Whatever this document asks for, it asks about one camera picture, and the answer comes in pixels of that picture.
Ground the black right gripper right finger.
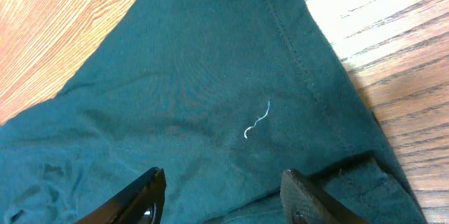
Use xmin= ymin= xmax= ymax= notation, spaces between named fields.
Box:
xmin=280 ymin=169 xmax=368 ymax=224

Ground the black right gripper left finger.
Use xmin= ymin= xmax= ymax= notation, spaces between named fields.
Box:
xmin=76 ymin=167 xmax=166 ymax=224

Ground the dark navy t-shirt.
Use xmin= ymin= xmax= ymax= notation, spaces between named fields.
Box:
xmin=1 ymin=0 xmax=425 ymax=223

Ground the white lint thread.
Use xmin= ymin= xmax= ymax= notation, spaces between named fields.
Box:
xmin=243 ymin=100 xmax=272 ymax=139

